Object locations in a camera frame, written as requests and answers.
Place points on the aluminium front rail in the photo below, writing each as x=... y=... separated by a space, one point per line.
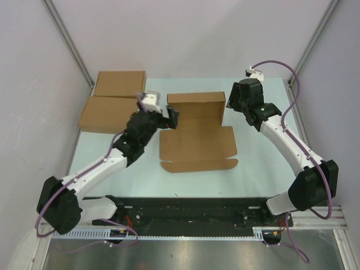
x=307 y=220

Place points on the aluminium frame post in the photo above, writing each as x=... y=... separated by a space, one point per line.
x=67 y=39
x=317 y=33

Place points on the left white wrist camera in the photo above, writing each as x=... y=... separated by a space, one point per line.
x=149 y=101

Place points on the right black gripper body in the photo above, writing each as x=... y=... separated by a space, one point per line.
x=243 y=107

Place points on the cardboard box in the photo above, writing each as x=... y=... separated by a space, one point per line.
x=120 y=84
x=107 y=114
x=200 y=142

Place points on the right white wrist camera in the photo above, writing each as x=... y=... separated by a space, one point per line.
x=254 y=74

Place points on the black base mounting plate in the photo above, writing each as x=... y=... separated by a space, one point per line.
x=245 y=212

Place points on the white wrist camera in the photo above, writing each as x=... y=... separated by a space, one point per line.
x=149 y=101
x=254 y=74

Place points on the right aluminium frame post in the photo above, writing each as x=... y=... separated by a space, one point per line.
x=317 y=33

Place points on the white slotted cable duct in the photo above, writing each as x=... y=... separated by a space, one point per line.
x=172 y=231

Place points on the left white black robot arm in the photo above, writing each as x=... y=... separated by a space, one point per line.
x=62 y=203

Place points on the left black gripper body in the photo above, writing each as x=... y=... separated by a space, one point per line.
x=155 y=120

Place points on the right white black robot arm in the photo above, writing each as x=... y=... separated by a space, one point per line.
x=316 y=179

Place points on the left aluminium frame post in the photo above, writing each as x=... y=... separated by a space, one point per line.
x=67 y=39

